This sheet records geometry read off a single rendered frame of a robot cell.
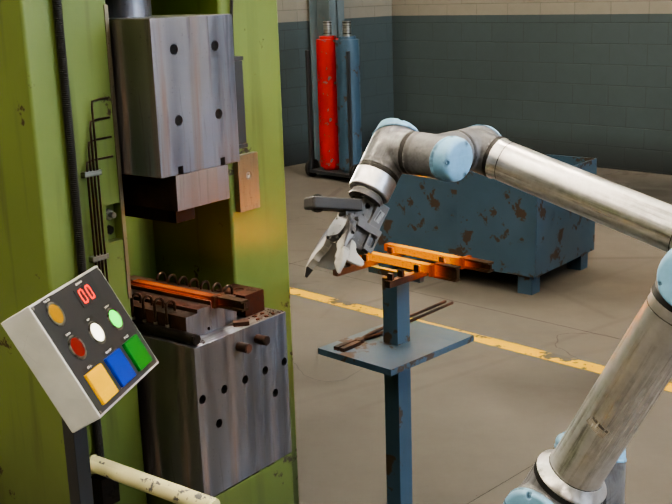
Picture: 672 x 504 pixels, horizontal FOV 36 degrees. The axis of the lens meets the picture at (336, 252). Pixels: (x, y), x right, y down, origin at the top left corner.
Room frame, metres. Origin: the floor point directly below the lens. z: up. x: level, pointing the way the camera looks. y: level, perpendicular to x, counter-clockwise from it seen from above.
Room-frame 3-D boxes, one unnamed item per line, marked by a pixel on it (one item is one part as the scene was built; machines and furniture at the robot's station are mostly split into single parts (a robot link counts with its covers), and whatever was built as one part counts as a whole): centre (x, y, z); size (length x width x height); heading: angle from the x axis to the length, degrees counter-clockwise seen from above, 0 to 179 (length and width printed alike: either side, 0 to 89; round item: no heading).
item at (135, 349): (2.32, 0.48, 1.01); 0.07 x 0.05 x 0.07; 168
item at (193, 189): (2.87, 0.51, 1.32); 0.42 x 0.20 x 0.10; 53
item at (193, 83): (2.90, 0.49, 1.57); 0.42 x 0.39 x 0.40; 53
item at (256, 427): (2.92, 0.49, 0.69); 0.56 x 0.38 x 0.45; 53
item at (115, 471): (2.41, 0.49, 0.62); 0.44 x 0.05 x 0.05; 53
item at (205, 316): (2.87, 0.51, 0.96); 0.42 x 0.20 x 0.09; 53
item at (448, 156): (2.10, -0.22, 1.48); 0.12 x 0.12 x 0.09; 51
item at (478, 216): (6.63, -0.96, 0.36); 1.21 x 0.81 x 0.72; 51
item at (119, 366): (2.22, 0.50, 1.01); 0.07 x 0.05 x 0.07; 168
